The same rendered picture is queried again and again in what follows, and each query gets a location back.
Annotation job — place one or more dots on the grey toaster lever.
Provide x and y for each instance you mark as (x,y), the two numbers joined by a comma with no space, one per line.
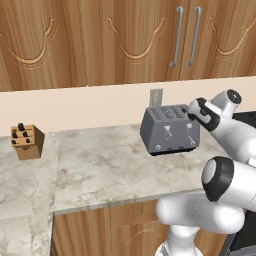
(167,130)
(190,130)

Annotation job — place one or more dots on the grey four-slot toaster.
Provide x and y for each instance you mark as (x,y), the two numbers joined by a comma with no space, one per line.
(168,136)

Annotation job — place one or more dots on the wooden drawer front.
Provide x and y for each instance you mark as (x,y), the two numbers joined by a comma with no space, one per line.
(133,215)

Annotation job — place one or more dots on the wooden knife block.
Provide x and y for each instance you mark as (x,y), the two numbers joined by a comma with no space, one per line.
(28,143)

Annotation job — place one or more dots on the grey wall outlet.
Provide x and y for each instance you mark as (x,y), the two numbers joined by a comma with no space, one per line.
(156,97)

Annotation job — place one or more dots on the wooden cupboard door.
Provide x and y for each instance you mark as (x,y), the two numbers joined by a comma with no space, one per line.
(133,241)
(226,36)
(83,233)
(40,43)
(133,40)

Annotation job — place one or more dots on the black hob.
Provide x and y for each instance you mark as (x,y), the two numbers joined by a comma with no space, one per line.
(247,119)

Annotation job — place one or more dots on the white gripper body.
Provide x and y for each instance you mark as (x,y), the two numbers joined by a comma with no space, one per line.
(197,108)

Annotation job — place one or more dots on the wooden lower cupboard door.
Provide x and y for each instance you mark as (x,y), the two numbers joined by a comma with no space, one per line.
(83,233)
(133,241)

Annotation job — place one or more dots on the black oven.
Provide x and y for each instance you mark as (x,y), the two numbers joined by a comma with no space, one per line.
(243,238)

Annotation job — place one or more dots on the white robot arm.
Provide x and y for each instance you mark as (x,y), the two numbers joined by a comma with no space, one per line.
(233,140)

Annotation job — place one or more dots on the wooden upper cupboard door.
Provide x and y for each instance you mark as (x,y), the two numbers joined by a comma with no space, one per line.
(40,43)
(133,40)
(226,36)

